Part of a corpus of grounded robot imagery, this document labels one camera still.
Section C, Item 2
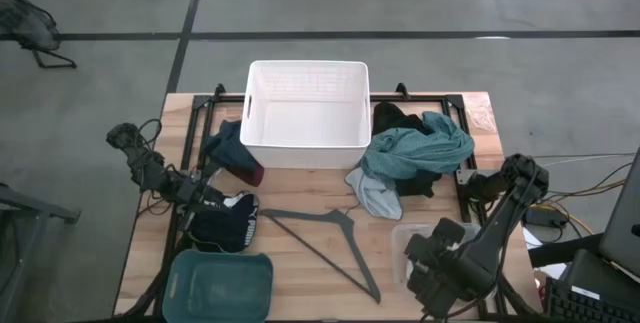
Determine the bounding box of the black aluminium rig frame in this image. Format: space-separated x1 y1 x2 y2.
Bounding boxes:
149 81 506 323

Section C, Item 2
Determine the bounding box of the black keyboard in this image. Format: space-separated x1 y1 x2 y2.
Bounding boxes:
542 276 640 323

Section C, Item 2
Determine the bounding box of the white perforated plastic basket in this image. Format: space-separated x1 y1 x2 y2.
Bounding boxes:
239 59 372 170

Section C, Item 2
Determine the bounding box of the black cloth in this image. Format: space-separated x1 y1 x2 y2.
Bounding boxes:
372 101 444 199

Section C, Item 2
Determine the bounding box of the clear plastic wrap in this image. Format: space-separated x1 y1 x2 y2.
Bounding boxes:
464 93 499 134

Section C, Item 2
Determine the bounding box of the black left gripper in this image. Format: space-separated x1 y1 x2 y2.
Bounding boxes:
172 173 237 215

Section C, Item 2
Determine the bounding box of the navy white-striped Puma garment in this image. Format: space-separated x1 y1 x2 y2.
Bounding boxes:
189 191 260 254

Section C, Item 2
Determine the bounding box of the teal dotted cloth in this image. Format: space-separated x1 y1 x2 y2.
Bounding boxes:
360 111 476 182

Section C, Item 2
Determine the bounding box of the clear plastic container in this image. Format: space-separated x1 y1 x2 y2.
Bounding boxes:
390 221 484 294

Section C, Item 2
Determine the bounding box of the grey laptop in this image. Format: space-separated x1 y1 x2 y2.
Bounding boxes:
598 147 640 284

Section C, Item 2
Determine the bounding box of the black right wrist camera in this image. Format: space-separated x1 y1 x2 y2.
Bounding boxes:
430 216 467 247

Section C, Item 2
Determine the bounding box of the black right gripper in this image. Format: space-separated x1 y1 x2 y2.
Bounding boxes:
403 234 497 320

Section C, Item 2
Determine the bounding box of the light blue cloth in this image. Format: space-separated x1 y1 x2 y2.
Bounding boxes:
344 166 404 221

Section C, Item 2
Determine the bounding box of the grey metal table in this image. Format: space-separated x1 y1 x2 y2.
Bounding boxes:
0 182 82 314

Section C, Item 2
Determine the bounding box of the teal plastic bin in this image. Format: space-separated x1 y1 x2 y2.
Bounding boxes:
161 249 275 323

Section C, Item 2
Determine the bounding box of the navy blue cloth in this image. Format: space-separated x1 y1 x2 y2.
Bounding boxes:
202 119 259 174

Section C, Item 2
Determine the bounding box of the black mesh chair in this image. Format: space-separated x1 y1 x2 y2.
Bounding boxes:
0 0 79 70

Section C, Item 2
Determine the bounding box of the black power adapter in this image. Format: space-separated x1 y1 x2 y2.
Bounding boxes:
522 206 569 229

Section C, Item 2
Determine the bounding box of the dark grey clothes hanger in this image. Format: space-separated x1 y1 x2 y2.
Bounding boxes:
259 201 382 305

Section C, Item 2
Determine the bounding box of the maroon cloth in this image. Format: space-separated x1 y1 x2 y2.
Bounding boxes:
239 162 265 188

